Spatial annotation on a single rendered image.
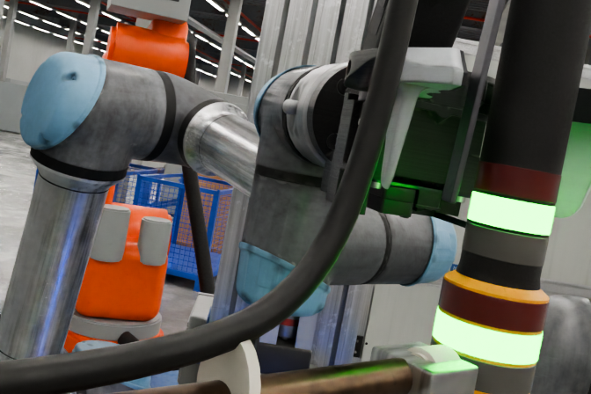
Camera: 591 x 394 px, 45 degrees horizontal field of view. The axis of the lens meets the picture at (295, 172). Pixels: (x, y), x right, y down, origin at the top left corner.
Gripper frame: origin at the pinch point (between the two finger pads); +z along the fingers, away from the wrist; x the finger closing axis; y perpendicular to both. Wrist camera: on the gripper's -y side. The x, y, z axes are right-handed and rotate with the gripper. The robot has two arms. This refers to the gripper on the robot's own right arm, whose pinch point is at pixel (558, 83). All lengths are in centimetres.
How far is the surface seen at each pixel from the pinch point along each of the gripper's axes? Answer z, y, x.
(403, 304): -168, 50, -85
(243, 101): -1044, -28, -216
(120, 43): -400, -28, 2
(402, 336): -168, 59, -86
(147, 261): -382, 92, -33
